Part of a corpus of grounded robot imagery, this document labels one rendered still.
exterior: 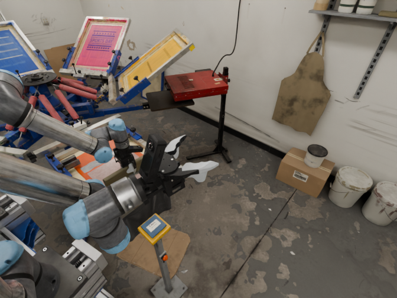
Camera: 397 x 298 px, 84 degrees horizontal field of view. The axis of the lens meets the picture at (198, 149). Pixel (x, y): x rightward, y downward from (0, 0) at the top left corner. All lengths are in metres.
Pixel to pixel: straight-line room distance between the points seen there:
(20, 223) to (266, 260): 1.85
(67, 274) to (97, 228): 0.42
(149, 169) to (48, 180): 0.23
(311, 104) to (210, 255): 1.85
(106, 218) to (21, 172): 0.20
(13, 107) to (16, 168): 0.40
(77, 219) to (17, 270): 0.28
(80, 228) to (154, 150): 0.22
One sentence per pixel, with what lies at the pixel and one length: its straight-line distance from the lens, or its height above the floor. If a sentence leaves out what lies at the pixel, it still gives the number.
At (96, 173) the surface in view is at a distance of 1.65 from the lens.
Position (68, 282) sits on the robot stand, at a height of 1.26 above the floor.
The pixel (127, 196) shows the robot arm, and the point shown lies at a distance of 0.52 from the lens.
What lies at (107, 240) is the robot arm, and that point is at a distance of 0.59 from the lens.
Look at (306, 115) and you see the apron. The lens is 2.73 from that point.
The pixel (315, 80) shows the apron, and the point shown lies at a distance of 2.60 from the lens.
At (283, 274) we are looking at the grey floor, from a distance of 2.29.
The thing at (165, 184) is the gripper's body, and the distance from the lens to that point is 0.54.
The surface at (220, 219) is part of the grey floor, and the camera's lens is 2.42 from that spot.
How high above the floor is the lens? 2.04
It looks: 40 degrees down
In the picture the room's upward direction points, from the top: straight up
